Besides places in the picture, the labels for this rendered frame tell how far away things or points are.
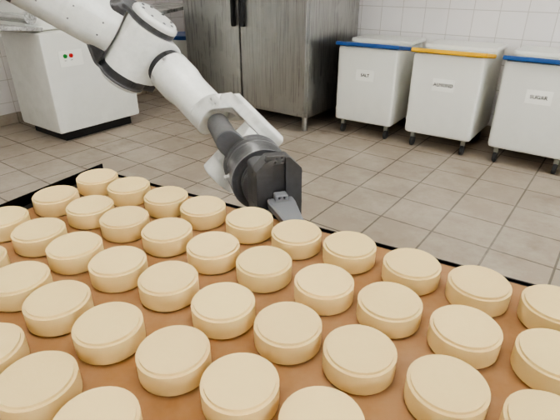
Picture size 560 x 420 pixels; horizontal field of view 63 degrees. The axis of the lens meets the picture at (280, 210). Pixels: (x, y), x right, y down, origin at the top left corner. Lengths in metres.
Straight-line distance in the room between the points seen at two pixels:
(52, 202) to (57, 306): 0.20
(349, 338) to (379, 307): 0.04
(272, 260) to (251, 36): 3.87
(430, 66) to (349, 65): 0.67
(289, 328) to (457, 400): 0.12
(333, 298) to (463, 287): 0.11
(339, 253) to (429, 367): 0.14
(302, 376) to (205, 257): 0.15
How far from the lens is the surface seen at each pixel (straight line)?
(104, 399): 0.31
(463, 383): 0.32
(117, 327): 0.36
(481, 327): 0.37
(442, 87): 3.71
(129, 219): 0.50
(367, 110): 3.99
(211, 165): 0.71
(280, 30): 4.03
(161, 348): 0.33
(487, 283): 0.42
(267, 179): 0.53
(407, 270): 0.41
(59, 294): 0.41
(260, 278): 0.39
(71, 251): 0.46
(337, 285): 0.38
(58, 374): 0.34
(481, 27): 4.28
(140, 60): 0.81
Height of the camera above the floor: 1.24
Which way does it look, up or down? 27 degrees down
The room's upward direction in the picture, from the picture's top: straight up
